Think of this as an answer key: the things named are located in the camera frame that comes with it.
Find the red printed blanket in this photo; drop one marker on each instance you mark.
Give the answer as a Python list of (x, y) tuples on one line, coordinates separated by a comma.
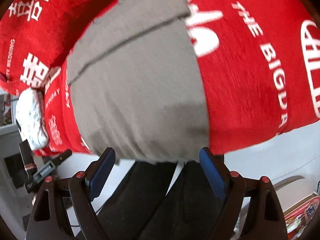
[(250, 80)]

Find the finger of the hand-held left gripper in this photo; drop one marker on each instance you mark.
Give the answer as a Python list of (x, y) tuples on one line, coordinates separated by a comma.
[(62, 157)]

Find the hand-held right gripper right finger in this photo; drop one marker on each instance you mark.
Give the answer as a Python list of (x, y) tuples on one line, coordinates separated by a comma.
[(213, 177)]

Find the person's legs in black pants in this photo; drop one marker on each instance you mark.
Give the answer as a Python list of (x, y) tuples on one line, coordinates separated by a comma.
[(155, 205)]

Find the red decorated box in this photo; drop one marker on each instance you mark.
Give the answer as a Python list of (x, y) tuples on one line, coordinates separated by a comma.
[(305, 212)]

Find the white patterned quilt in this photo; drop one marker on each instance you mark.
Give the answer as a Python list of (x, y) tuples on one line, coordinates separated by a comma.
[(32, 120)]

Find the grey sweater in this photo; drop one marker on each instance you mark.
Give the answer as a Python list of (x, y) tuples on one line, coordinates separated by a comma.
[(137, 92)]

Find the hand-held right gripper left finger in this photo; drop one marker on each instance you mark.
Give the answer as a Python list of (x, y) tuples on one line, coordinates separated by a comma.
[(100, 177)]

